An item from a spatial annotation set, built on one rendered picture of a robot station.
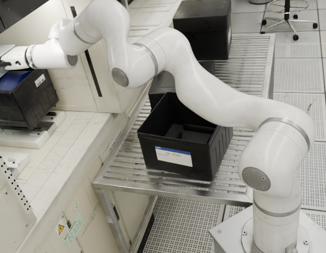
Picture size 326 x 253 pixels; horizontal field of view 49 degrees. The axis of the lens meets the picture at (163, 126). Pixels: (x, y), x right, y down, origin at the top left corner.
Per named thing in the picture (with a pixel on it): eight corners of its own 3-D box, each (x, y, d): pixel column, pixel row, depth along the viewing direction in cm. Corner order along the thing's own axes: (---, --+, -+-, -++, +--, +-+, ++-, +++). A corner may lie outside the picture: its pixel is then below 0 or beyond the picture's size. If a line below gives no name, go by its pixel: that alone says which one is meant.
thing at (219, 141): (144, 166, 137) (135, 132, 127) (172, 124, 156) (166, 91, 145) (212, 181, 125) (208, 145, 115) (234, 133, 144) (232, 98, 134)
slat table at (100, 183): (255, 312, 160) (254, 203, 115) (133, 286, 180) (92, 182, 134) (272, 132, 256) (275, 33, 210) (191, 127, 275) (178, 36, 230)
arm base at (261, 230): (324, 248, 99) (333, 204, 88) (271, 283, 93) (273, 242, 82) (276, 204, 113) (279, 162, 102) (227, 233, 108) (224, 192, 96)
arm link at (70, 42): (83, -14, 101) (46, 25, 125) (70, 34, 96) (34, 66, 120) (111, 1, 106) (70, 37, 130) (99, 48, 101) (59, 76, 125)
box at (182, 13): (228, 59, 194) (226, 15, 178) (178, 61, 201) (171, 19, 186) (232, 37, 215) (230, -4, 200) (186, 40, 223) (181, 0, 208)
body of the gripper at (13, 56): (30, 73, 122) (4, 73, 126) (46, 59, 130) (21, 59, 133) (22, 53, 118) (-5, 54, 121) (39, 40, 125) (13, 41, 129)
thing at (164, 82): (213, 110, 159) (211, 86, 151) (150, 112, 165) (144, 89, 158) (216, 77, 181) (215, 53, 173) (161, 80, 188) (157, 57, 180)
